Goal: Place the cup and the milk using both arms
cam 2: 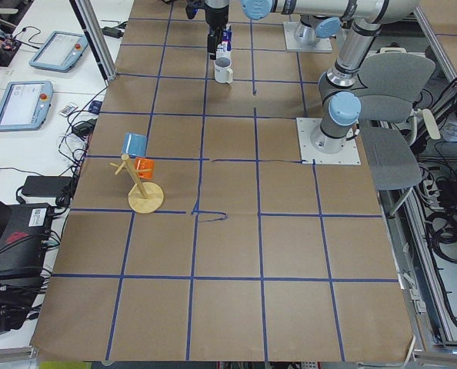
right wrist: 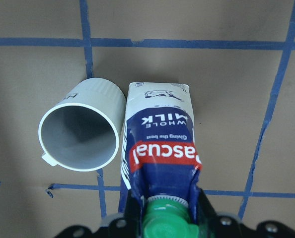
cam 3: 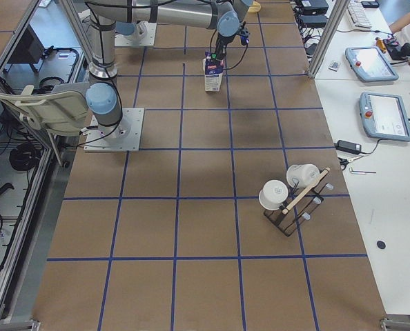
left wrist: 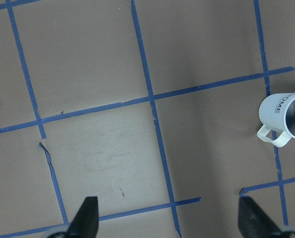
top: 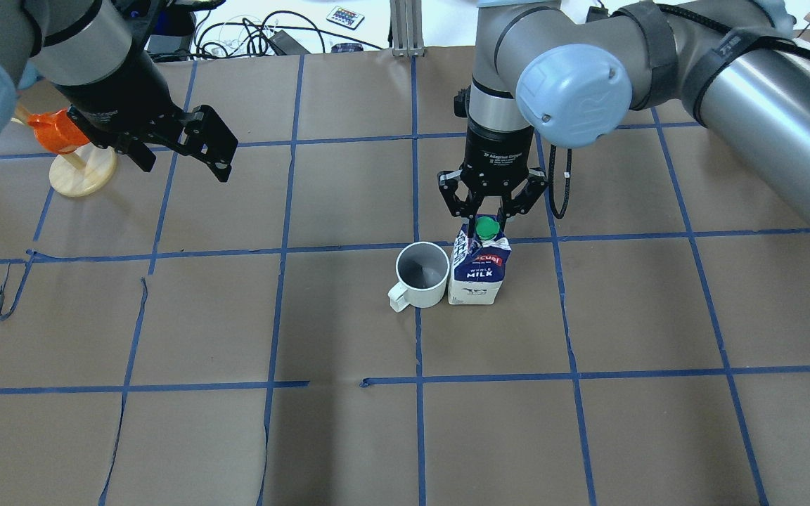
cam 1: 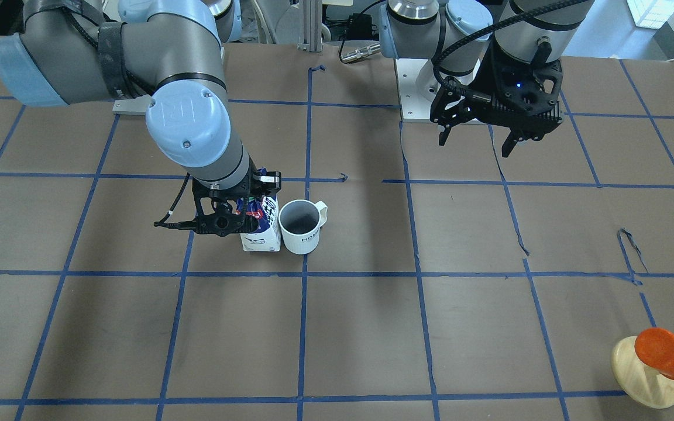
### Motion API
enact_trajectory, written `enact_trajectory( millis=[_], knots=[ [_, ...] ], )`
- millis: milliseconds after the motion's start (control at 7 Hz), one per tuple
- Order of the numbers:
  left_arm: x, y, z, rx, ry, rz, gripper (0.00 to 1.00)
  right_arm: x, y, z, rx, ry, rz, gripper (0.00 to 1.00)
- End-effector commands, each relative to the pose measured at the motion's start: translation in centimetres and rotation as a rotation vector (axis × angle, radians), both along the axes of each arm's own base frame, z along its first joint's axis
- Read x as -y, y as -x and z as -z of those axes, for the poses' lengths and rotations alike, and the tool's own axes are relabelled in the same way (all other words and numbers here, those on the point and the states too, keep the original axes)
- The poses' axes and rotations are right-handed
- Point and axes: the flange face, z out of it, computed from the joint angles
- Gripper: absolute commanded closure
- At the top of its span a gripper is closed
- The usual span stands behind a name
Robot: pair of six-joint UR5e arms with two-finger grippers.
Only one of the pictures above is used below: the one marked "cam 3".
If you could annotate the metal allen key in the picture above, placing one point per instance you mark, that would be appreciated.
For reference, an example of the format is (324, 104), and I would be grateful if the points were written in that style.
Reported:
(354, 171)

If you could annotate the wooden rack handle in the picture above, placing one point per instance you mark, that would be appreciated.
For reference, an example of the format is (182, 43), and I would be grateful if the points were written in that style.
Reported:
(305, 191)

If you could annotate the white plastic chair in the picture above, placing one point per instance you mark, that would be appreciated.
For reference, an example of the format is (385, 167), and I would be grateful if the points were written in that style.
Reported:
(61, 112)

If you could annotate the blue white milk carton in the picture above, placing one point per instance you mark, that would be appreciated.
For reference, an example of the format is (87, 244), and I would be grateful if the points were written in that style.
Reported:
(213, 73)

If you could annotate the white cup on rack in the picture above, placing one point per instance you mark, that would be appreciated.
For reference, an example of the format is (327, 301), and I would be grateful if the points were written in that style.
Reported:
(301, 175)
(273, 194)

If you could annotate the black wire cup rack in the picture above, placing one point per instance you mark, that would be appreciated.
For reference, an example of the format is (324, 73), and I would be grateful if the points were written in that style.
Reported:
(289, 223)

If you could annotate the lower teach pendant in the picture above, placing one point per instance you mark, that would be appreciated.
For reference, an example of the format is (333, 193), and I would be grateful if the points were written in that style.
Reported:
(384, 116)

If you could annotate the upper teach pendant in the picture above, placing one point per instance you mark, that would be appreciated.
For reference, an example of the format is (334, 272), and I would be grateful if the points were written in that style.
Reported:
(370, 65)

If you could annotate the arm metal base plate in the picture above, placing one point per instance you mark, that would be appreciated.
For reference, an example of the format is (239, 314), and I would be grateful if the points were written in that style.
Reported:
(135, 35)
(126, 137)

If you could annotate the white keyboard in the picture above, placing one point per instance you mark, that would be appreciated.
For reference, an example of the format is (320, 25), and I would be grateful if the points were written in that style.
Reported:
(357, 16)

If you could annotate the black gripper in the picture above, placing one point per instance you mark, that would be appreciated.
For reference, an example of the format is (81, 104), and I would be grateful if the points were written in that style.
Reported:
(221, 43)

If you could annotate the aluminium frame post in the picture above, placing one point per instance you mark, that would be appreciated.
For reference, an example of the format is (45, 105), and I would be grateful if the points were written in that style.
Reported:
(335, 17)

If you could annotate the teach pendant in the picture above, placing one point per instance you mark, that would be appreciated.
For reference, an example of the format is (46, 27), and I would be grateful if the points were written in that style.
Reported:
(384, 116)
(370, 65)

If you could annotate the black power adapter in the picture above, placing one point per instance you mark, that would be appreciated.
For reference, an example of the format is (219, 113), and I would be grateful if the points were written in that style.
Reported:
(348, 147)

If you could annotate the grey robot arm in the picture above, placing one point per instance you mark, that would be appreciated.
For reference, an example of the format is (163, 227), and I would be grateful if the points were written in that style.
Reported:
(226, 18)

